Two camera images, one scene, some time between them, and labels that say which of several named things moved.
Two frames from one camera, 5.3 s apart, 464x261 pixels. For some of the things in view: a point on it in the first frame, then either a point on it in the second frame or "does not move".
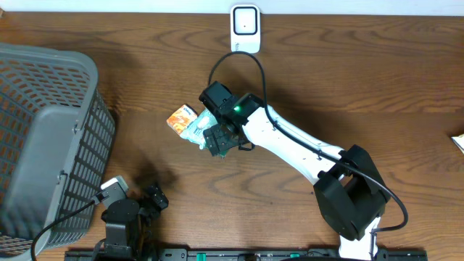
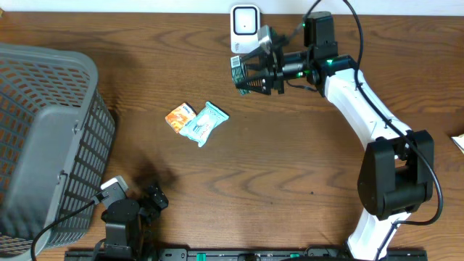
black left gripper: [153, 209] does not move
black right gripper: [214, 141] → [267, 80]
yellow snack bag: [459, 141] does not move
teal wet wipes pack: [194, 133] does not move
